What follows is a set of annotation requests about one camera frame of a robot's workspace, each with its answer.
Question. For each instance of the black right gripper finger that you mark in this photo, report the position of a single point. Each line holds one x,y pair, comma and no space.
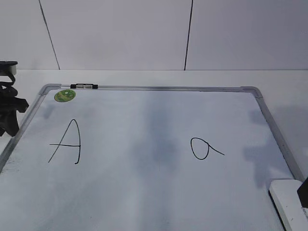
302,192

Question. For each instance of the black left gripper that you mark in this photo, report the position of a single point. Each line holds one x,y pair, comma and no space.
9,104

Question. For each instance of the white whiteboard eraser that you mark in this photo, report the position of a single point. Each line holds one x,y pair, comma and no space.
293,216

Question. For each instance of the round green magnet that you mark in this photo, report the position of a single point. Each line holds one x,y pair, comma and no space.
65,95

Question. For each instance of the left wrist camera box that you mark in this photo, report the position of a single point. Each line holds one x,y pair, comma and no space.
8,67

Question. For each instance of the white magnetic whiteboard grey frame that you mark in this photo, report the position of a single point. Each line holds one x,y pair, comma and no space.
145,159

